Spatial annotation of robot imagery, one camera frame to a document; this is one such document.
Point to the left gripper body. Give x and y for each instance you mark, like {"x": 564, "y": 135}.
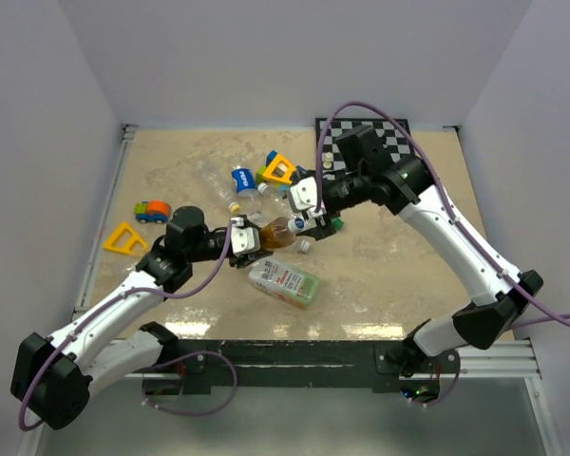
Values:
{"x": 244, "y": 220}

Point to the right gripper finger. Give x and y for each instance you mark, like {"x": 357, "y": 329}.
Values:
{"x": 328, "y": 223}
{"x": 311, "y": 231}

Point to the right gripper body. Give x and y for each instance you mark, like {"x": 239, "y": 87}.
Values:
{"x": 343, "y": 195}

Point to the white blue bottle cap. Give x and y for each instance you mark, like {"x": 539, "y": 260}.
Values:
{"x": 298, "y": 224}

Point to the amber tea bottle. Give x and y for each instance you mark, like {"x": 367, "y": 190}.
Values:
{"x": 279, "y": 233}

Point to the clear bottle white cap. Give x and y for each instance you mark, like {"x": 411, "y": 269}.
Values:
{"x": 300, "y": 245}
{"x": 275, "y": 198}

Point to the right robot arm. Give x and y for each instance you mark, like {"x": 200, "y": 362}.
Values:
{"x": 499, "y": 292}

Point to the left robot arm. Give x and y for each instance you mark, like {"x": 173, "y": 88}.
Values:
{"x": 55, "y": 376}

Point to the green plastic bottle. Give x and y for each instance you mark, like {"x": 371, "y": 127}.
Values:
{"x": 337, "y": 224}

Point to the blue pepsi bottle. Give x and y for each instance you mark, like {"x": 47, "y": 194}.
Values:
{"x": 244, "y": 181}

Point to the white green tea bottle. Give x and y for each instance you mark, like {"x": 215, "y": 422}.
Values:
{"x": 284, "y": 282}

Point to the clear bottle yellow cap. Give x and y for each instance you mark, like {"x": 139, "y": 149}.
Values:
{"x": 210, "y": 176}

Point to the yellow triangle toy block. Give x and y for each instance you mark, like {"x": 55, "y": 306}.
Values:
{"x": 278, "y": 169}
{"x": 124, "y": 240}

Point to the black white chessboard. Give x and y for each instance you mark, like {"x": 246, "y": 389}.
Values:
{"x": 361, "y": 145}

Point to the colourful toy car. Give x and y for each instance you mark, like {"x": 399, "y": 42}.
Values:
{"x": 152, "y": 211}

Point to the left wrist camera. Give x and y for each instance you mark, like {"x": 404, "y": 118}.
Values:
{"x": 244, "y": 236}

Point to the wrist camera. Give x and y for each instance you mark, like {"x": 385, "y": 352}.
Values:
{"x": 244, "y": 236}
{"x": 303, "y": 196}

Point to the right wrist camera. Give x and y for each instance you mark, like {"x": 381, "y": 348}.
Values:
{"x": 303, "y": 196}

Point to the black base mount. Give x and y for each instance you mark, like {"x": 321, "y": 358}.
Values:
{"x": 203, "y": 365}

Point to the aluminium frame rail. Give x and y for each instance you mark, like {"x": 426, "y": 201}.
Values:
{"x": 81, "y": 304}

